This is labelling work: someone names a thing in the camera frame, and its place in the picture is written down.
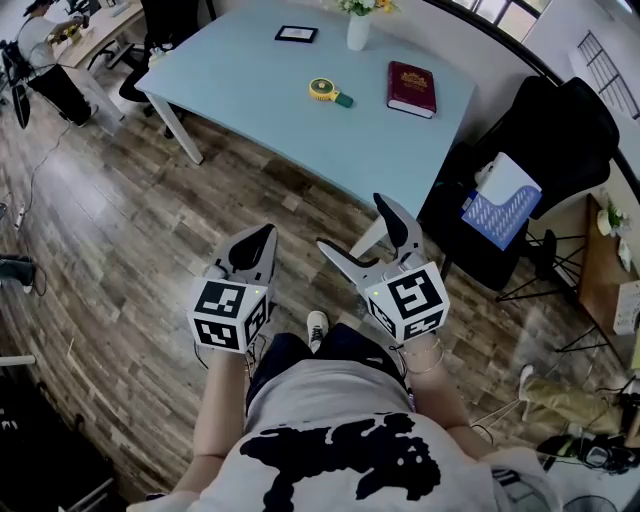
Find light blue table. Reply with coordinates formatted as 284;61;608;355
133;3;479;261

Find black wire leg stool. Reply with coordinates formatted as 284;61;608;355
494;228;614;354

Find white black printed shirt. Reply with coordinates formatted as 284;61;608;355
125;358;564;512

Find yellow white flower bunch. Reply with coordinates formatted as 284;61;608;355
324;0;402;17

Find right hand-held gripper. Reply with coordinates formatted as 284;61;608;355
316;192;450;347

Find yellow green handheld fan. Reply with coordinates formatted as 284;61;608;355
308;77;355;109

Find white blue file holder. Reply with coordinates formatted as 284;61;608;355
458;151;544;252

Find person's right forearm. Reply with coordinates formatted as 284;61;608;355
397;333;494;459

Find light wooden desk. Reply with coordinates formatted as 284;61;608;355
49;0;147;122

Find brown wooden side table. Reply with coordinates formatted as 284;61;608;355
577;193;640;372

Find small potted plant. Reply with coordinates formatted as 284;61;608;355
596;198;632;238

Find person's left forearm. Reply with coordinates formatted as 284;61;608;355
169;348;252;499

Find black picture frame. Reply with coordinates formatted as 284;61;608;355
273;24;320;45

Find thin wrist bracelets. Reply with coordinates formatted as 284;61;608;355
399;338;446;376

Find black floor cable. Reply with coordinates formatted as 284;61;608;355
17;117;76;221

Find black metal grid rack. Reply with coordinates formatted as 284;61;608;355
576;29;640;122

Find black mesh office chair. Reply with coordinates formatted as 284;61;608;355
417;74;622;294

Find white sneaker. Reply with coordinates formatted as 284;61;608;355
305;310;330;354

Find dark blue shorts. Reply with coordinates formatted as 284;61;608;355
244;322;417;416

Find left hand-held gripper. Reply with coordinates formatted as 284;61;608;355
186;223;280;355

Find dark red hardcover book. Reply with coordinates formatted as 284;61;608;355
385;60;438;120

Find white ceramic vase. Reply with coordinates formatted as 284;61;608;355
346;13;372;52

